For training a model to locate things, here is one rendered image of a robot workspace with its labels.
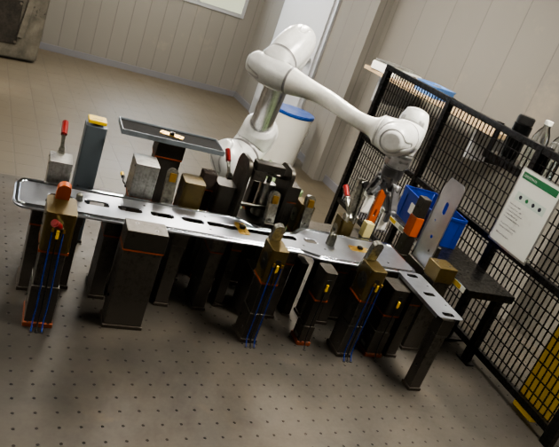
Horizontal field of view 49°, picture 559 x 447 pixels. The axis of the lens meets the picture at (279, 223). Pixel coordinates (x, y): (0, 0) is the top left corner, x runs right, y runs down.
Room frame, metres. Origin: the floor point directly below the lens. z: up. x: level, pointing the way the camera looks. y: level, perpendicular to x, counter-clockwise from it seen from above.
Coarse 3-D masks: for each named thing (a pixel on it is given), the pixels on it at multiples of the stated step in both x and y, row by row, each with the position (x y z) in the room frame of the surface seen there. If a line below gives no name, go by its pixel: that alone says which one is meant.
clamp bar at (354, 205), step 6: (360, 180) 2.25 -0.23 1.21; (366, 180) 2.27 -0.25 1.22; (360, 186) 2.26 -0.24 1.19; (354, 192) 2.25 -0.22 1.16; (360, 192) 2.26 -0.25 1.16; (354, 198) 2.24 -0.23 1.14; (360, 198) 2.25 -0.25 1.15; (354, 204) 2.25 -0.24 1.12; (348, 210) 2.24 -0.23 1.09; (354, 210) 2.25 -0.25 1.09; (348, 216) 2.23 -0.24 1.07; (354, 216) 2.24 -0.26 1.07; (354, 222) 2.24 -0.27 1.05
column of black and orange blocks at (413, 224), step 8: (424, 200) 2.37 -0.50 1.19; (416, 208) 2.39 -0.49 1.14; (424, 208) 2.38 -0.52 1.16; (416, 216) 2.37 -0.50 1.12; (424, 216) 2.38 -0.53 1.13; (408, 224) 2.39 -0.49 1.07; (416, 224) 2.37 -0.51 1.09; (408, 232) 2.38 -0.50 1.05; (416, 232) 2.38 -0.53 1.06; (400, 240) 2.40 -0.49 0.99; (408, 240) 2.37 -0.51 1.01; (400, 248) 2.38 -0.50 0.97; (408, 248) 2.38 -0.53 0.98
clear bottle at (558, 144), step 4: (556, 140) 2.39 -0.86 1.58; (552, 144) 2.40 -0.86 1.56; (556, 144) 2.38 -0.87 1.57; (556, 148) 2.38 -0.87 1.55; (556, 152) 2.37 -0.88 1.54; (552, 160) 2.37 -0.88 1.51; (548, 164) 2.37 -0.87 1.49; (556, 164) 2.38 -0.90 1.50; (548, 168) 2.37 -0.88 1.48; (552, 168) 2.37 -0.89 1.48; (544, 172) 2.37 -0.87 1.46; (544, 176) 2.37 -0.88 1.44; (548, 176) 2.37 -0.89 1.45
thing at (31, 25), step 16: (0, 0) 6.42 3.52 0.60; (16, 0) 6.53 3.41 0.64; (32, 0) 6.62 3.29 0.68; (48, 0) 6.75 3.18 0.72; (0, 16) 6.44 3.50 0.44; (16, 16) 6.54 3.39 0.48; (32, 16) 6.66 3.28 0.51; (0, 32) 6.46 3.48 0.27; (16, 32) 6.56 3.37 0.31; (32, 32) 6.68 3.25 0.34; (0, 48) 6.48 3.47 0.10; (16, 48) 6.59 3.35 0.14; (32, 48) 6.70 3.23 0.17
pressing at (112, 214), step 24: (24, 192) 1.60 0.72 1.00; (48, 192) 1.66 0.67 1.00; (72, 192) 1.72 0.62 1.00; (96, 192) 1.78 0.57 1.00; (96, 216) 1.63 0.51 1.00; (120, 216) 1.67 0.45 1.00; (144, 216) 1.73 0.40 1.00; (192, 216) 1.86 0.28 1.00; (216, 216) 1.94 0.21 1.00; (240, 240) 1.83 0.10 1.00; (264, 240) 1.89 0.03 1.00; (288, 240) 1.96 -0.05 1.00; (336, 240) 2.12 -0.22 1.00; (360, 240) 2.22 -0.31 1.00; (384, 264) 2.07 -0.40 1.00; (408, 264) 2.15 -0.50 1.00
